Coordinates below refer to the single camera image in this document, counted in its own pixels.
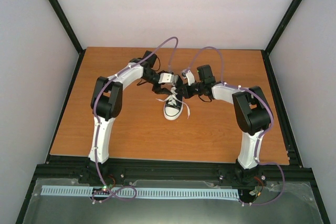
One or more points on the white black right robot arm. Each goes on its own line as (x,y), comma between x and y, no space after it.
(253,115)

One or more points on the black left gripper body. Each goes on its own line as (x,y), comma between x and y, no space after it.
(157,89)

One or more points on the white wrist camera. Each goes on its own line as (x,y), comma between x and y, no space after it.
(188,75)
(169,78)

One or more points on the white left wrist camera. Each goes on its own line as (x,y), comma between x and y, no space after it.
(169,78)

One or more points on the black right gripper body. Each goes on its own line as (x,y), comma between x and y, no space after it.
(189,94)

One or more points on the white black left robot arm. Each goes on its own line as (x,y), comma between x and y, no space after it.
(106,102)

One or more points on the light blue slotted cable duct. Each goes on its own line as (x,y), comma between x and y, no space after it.
(141,193)

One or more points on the black aluminium frame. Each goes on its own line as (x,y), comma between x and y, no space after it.
(68,167)

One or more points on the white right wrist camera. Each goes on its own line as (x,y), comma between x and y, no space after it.
(188,75)

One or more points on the white shoelace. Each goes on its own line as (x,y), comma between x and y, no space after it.
(184,106)

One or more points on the clear acrylic cover plate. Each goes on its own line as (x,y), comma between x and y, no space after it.
(288,203)

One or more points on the black white canvas sneaker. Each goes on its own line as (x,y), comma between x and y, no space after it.
(173,106)

